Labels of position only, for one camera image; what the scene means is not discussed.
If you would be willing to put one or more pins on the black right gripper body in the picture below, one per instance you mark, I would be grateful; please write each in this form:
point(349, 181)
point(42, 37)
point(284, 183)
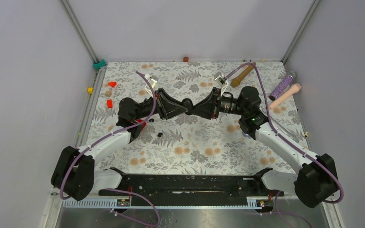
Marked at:
point(219, 101)

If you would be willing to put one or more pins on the red triangular block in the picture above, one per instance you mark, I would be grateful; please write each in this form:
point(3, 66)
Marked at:
point(112, 84)

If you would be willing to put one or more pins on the teal arch block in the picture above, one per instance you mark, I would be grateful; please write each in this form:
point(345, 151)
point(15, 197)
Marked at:
point(99, 64)

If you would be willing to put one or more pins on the red plastic tray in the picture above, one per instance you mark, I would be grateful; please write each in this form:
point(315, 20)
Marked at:
point(139, 121)

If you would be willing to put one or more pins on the yellow cube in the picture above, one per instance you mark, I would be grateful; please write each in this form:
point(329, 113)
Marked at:
point(90, 90)

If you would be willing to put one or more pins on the black earbud charging case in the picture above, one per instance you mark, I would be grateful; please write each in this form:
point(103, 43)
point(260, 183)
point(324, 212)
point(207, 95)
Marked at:
point(188, 104)

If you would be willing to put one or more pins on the floral patterned mat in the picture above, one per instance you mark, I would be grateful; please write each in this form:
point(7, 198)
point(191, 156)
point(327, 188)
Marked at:
point(190, 144)

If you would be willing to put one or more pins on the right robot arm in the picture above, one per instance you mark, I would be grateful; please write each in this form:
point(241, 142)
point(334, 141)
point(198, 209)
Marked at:
point(314, 178)

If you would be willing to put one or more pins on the brown wooden stick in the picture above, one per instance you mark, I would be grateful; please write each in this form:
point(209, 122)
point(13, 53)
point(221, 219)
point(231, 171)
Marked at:
point(237, 80)

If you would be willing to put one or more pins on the purple glitter tube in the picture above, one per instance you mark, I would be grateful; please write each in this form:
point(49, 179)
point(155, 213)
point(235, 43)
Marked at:
point(285, 82)

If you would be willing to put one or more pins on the pink flesh-coloured stick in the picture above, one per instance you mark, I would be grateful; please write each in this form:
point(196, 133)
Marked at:
point(286, 95)

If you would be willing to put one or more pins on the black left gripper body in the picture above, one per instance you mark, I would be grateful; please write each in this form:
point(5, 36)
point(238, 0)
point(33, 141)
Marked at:
point(160, 105)

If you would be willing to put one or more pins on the red rectangular block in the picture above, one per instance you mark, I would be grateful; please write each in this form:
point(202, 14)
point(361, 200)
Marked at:
point(109, 103)

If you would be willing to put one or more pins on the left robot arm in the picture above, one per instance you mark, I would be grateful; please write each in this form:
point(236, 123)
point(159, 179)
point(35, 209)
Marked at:
point(75, 175)

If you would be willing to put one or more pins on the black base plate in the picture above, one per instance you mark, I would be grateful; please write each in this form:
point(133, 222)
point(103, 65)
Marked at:
point(191, 190)

